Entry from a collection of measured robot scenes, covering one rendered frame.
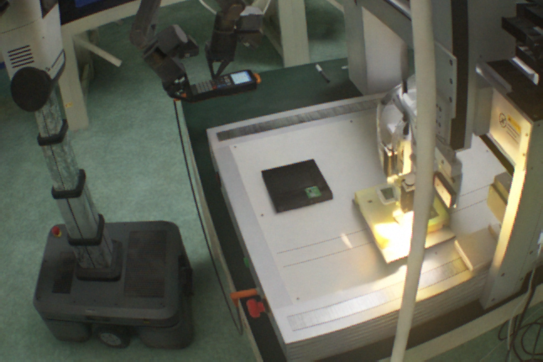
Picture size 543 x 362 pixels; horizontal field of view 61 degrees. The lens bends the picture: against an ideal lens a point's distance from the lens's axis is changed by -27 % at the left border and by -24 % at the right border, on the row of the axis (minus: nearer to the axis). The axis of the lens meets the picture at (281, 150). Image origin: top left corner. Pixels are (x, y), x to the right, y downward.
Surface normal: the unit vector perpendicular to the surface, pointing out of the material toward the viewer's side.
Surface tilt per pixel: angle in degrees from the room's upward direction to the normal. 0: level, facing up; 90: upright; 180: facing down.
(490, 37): 90
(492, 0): 90
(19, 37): 90
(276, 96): 0
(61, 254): 0
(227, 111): 0
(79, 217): 90
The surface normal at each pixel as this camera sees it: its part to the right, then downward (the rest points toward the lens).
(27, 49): 0.08, 0.73
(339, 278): -0.08, -0.82
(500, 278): 0.26, 0.53
